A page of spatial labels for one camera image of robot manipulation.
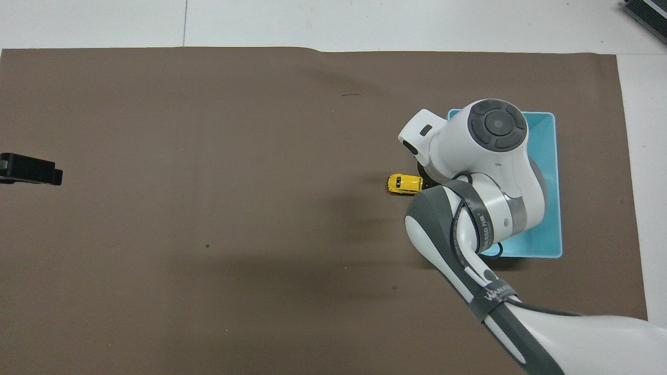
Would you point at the yellow beetle toy car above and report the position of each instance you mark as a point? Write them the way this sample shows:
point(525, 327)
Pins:
point(404, 184)

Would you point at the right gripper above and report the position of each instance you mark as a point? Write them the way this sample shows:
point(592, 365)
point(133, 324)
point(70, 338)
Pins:
point(423, 175)

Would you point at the light blue plastic tray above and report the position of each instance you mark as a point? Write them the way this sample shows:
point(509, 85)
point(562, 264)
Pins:
point(547, 208)

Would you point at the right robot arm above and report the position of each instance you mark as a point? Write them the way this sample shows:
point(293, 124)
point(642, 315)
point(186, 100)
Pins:
point(500, 156)

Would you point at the black stand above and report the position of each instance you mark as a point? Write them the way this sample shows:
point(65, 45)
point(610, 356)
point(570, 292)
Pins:
point(649, 11)

